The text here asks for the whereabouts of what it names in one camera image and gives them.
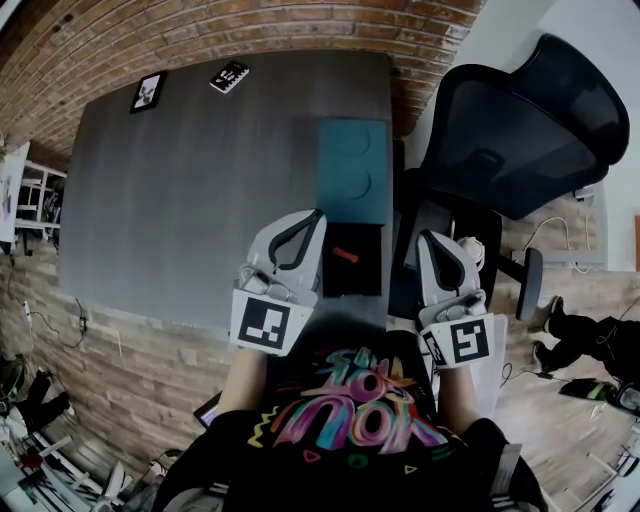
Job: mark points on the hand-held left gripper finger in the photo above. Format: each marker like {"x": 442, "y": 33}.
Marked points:
{"x": 262, "y": 240}
{"x": 315, "y": 260}

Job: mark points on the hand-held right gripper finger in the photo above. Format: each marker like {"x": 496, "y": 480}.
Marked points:
{"x": 427, "y": 280}
{"x": 472, "y": 275}

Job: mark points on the black square box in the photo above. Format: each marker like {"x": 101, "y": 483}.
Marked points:
{"x": 352, "y": 280}

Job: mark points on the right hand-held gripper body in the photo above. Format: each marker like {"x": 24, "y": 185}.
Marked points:
{"x": 467, "y": 340}

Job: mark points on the person's right forearm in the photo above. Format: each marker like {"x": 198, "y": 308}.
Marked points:
{"x": 457, "y": 400}

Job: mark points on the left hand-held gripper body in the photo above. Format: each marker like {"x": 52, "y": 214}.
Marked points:
{"x": 265, "y": 320}

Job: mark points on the white board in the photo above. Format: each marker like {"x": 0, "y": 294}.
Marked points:
{"x": 12, "y": 190}

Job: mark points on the small red object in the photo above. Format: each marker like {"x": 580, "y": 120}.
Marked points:
{"x": 345, "y": 254}

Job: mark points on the black graphic t-shirt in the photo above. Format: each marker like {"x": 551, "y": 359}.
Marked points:
{"x": 350, "y": 415}

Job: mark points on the black mesh office chair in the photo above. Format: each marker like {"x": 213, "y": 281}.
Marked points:
{"x": 525, "y": 140}

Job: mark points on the black picture frame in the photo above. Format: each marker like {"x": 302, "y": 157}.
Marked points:
{"x": 148, "y": 91}

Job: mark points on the white power strip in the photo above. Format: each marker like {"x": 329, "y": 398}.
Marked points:
{"x": 27, "y": 310}

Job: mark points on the white shelf rack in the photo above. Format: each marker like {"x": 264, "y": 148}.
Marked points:
{"x": 42, "y": 200}

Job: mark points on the green and black bag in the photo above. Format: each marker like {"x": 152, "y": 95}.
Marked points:
{"x": 590, "y": 389}

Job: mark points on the person's left forearm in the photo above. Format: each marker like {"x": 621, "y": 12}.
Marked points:
{"x": 240, "y": 385}

